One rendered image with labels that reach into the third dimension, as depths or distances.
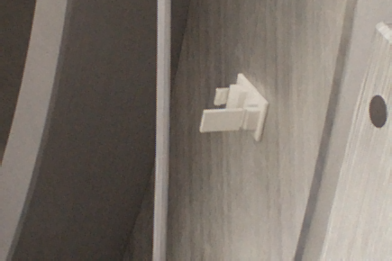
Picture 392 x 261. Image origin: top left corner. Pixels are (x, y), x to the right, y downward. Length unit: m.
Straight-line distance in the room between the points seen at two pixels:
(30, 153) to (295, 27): 0.14
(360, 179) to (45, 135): 0.17
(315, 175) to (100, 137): 0.12
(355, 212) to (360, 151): 0.02
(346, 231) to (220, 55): 0.12
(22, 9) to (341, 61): 0.99
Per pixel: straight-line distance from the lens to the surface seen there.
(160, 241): 0.96
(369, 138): 0.86
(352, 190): 0.88
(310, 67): 0.92
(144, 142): 1.02
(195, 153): 1.00
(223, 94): 0.96
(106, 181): 1.03
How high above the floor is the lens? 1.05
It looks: 5 degrees down
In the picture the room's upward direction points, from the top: 1 degrees counter-clockwise
